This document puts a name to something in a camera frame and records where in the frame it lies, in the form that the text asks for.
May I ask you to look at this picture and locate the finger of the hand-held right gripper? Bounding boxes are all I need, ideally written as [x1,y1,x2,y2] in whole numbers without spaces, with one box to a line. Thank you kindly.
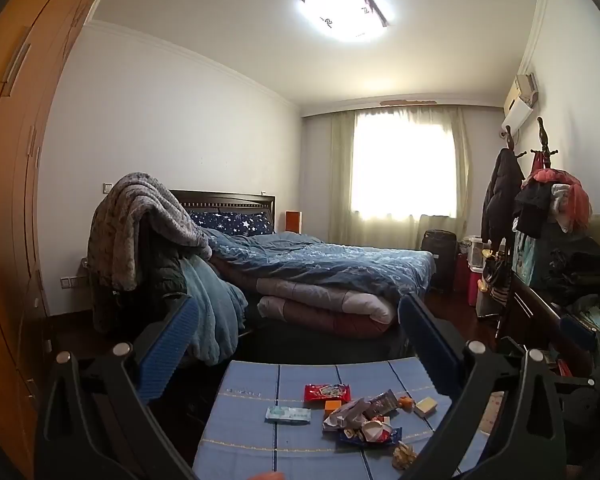
[560,316,598,356]

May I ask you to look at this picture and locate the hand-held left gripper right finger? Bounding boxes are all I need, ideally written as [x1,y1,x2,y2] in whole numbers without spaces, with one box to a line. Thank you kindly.
[399,292,566,480]

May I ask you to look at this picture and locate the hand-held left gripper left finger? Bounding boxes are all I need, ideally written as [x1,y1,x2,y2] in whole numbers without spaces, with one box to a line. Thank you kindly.
[32,294,201,480]

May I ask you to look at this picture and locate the white paper wrapper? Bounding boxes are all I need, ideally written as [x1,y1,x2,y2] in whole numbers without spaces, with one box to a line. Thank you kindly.
[322,397,381,434]

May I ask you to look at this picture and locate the white wet wipe packet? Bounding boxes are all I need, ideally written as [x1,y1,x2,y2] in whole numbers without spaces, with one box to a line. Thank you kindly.
[264,405,312,426]

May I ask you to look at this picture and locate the dark wooden cabinet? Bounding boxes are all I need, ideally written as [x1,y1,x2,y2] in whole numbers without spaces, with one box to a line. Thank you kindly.
[497,270,600,391]

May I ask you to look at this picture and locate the folded black clothes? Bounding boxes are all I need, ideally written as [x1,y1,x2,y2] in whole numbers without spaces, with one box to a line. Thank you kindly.
[544,234,600,307]

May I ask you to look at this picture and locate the light blue blanket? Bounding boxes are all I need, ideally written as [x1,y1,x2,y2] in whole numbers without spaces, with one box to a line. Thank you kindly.
[179,254,249,367]

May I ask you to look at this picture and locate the red storage box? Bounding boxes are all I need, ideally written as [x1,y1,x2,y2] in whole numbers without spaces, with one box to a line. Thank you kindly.
[454,252,482,307]

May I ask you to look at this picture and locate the dark padded jacket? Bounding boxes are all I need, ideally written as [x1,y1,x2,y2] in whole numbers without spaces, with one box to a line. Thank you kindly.
[139,219,190,297]

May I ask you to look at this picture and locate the black suitcase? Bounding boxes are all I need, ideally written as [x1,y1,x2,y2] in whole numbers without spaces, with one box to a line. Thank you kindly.
[419,228,459,294]

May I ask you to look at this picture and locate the teal printed bag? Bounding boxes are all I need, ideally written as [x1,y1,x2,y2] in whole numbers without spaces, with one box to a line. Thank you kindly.
[511,229,549,287]

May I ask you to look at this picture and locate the dark handbags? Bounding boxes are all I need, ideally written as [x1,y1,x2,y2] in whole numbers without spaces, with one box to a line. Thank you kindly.
[479,247,512,319]

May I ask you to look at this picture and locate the bed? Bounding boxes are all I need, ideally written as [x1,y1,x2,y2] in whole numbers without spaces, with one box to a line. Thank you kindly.
[227,190,437,363]

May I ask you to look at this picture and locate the blue snack packet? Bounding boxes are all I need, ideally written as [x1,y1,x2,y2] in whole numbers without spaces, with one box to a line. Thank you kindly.
[336,419,404,447]

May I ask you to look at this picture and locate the white plastic container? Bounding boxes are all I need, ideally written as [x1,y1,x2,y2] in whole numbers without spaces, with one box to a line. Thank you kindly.
[467,234,494,269]

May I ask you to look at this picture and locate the red snack packet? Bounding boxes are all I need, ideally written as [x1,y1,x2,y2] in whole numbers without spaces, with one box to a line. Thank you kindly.
[303,383,354,405]

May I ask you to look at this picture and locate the folded pink maroon quilt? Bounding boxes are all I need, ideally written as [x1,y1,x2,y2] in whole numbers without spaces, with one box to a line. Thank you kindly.
[256,277,407,339]

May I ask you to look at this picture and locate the blue patterned duvet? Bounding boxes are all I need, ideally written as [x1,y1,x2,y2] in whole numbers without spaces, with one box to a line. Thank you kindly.
[202,229,437,312]

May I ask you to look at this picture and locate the grey fleece blanket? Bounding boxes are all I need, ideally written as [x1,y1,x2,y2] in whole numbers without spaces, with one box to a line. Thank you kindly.
[87,172,214,332]

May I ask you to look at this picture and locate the blue striped tablecloth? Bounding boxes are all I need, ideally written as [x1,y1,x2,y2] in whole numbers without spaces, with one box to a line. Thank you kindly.
[192,357,491,480]

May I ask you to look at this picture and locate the navy star pillow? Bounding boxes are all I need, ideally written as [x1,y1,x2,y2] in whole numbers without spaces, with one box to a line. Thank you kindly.
[186,209,275,237]

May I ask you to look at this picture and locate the coat rack with black coat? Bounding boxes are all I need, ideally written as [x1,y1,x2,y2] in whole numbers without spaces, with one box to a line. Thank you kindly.
[481,126,526,247]

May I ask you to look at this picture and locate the dark wooden headboard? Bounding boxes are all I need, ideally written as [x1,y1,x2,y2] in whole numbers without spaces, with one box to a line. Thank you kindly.
[169,189,276,235]

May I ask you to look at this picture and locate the wooden coat rack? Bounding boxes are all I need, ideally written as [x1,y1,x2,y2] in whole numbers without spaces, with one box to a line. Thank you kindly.
[529,117,561,172]

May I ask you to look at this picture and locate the sheer cream curtain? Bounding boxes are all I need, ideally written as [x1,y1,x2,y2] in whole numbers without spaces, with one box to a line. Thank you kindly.
[329,106,472,252]

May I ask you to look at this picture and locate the wooden wardrobe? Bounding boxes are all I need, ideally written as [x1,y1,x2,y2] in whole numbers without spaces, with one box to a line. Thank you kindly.
[0,0,117,480]

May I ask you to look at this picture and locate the white air conditioner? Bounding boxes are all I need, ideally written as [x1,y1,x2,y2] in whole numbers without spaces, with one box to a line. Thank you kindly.
[499,73,539,137]

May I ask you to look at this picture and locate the square ceiling lamp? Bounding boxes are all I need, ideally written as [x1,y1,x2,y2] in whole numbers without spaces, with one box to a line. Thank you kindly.
[296,0,389,44]

